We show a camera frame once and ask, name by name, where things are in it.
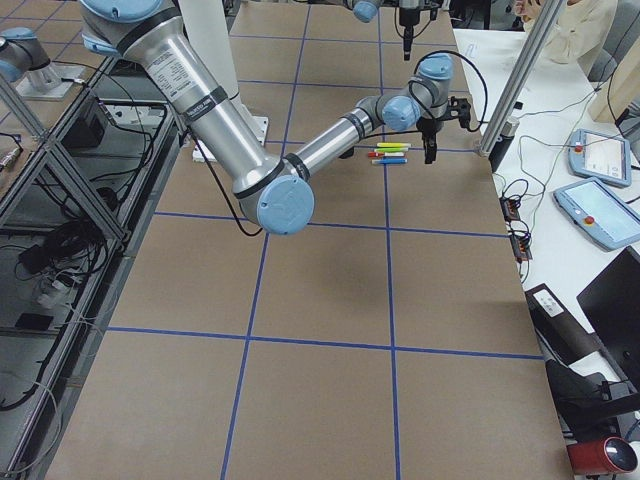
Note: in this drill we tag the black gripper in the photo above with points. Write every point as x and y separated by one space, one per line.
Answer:
406 20
429 127

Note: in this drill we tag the yellow highlighter pen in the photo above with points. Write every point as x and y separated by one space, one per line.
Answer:
392 147

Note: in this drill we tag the blue marker pen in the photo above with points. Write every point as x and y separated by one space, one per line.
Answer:
389 161

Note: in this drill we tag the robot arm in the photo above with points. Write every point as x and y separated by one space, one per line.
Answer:
273 192
366 11

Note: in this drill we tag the black mesh pen cup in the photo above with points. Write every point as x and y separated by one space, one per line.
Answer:
347 153

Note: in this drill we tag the orange USB hub far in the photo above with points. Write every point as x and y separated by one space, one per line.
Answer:
510 209

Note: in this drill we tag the orange usb hub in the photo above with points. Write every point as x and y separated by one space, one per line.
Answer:
520 243
510 209

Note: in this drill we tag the orange USB hub near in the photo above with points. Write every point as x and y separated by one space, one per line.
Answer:
520 243

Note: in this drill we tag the seated person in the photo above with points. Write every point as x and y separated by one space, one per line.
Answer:
579 33

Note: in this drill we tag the far teach pendant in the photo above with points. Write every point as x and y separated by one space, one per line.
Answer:
606 157

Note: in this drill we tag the teach pendant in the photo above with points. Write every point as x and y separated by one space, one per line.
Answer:
606 157
599 213

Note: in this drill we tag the near teach pendant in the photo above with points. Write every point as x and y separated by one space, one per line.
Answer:
599 213

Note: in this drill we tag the brown paper table mat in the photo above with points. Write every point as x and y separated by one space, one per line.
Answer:
389 339

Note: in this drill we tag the black monitor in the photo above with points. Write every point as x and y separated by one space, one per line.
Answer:
611 304

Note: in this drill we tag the red cylindrical speaker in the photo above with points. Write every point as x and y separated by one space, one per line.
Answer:
610 455

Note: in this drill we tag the aluminium frame post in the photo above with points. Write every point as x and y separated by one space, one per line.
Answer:
530 52

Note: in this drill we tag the aluminium frame rack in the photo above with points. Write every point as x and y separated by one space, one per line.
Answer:
82 178

